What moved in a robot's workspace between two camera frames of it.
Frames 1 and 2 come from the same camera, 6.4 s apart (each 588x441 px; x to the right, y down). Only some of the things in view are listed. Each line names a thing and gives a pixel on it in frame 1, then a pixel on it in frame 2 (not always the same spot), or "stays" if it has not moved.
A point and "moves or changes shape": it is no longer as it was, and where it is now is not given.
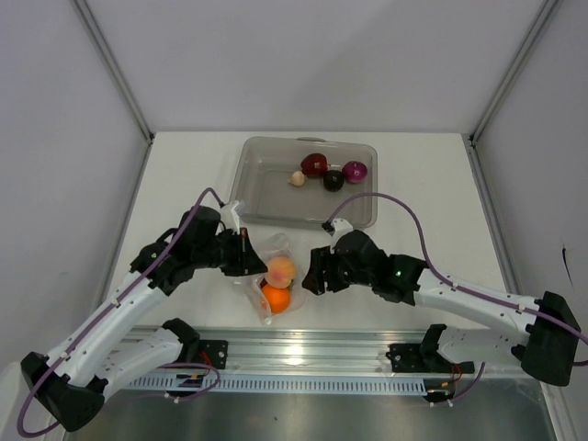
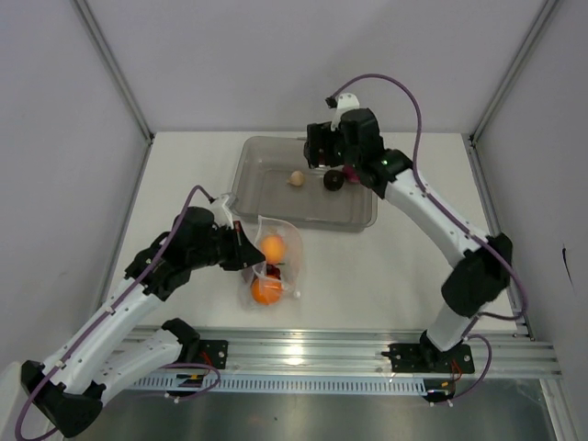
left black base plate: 213,353 stays
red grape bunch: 264,300 → 271,269
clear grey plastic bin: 261,187 stays
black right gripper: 323,259 → 321,136
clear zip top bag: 280,288 moves or changes shape
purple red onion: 355,171 stays
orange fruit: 278,298 → 266,290
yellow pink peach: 280,271 → 273,249
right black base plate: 410,358 stays
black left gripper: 246,261 stays
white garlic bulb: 298,178 stays
